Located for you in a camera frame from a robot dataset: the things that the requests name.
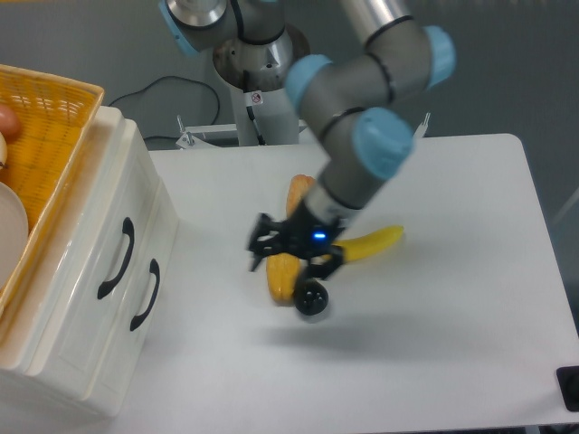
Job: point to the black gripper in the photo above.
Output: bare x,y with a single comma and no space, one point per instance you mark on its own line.
309,233

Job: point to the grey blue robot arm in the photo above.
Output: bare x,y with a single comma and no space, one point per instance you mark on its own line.
345,106

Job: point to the white drawer cabinet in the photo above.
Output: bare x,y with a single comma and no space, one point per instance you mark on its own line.
24,319

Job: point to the yellow bell pepper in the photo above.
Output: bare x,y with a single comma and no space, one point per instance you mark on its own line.
282,271

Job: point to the black eggplant toy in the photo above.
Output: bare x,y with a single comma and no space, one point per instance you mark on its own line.
310,297

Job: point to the yellow banana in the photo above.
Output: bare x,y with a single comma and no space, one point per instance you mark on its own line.
370,244

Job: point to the orange croissant bread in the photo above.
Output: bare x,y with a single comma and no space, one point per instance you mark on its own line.
298,188

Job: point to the yellow woven basket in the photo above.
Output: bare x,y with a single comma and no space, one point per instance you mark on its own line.
56,114

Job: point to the white plate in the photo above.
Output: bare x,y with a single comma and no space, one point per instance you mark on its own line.
14,232

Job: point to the black corner device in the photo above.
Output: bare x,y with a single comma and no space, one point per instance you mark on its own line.
568,380

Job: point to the red apple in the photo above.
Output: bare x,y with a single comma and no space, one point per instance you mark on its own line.
10,125

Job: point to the white onion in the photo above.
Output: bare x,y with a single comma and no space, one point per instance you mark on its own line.
3,152

